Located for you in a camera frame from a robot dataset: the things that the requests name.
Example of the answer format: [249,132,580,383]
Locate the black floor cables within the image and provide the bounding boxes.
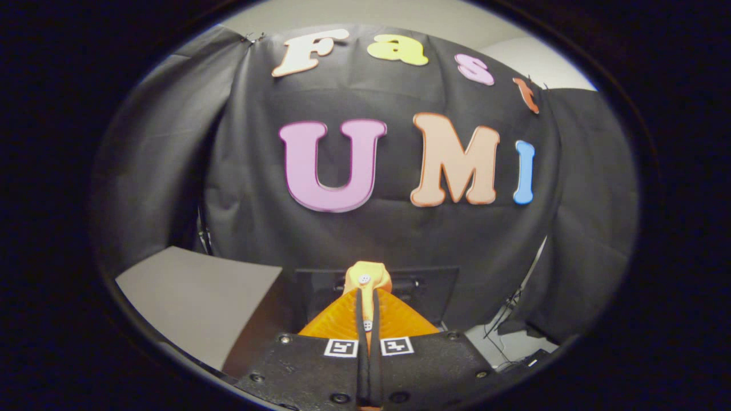
[483,288,523,366]

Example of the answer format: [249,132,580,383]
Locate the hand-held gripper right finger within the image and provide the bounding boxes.
[371,288,515,411]

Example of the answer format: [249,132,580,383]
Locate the black backdrop cloth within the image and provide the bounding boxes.
[91,24,639,343]

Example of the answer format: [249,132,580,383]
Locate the black box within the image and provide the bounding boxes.
[514,349,552,369]

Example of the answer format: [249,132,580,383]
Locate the orange garment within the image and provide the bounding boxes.
[342,261,395,354]

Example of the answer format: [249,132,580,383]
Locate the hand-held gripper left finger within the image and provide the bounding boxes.
[234,288,371,411]

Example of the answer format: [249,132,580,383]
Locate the grey cabinet with dark top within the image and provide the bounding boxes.
[114,245,298,380]

